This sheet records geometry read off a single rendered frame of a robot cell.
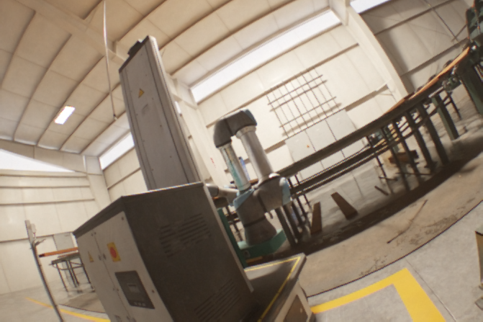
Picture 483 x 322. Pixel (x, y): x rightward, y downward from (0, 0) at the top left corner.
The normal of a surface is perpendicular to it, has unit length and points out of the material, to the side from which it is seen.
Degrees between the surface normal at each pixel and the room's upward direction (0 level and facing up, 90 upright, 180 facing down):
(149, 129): 90
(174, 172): 90
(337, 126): 90
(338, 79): 89
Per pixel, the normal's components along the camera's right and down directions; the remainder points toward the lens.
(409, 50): -0.30, -0.13
